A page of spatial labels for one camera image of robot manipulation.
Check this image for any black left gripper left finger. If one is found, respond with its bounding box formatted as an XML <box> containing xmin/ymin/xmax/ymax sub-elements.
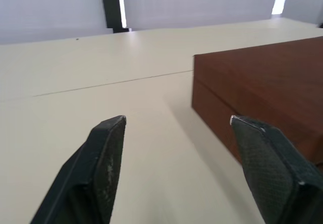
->
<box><xmin>30</xmin><ymin>115</ymin><xmax>127</xmax><ymax>224</ymax></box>

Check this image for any brown wooden jewelry box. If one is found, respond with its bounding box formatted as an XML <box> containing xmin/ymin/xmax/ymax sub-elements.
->
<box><xmin>191</xmin><ymin>35</ymin><xmax>323</xmax><ymax>164</ymax></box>

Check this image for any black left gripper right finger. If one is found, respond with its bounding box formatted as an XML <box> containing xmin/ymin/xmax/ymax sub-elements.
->
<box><xmin>230</xmin><ymin>115</ymin><xmax>323</xmax><ymax>224</ymax></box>

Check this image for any black vertical post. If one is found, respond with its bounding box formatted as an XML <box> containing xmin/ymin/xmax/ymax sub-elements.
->
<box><xmin>99</xmin><ymin>0</ymin><xmax>132</xmax><ymax>34</ymax></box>

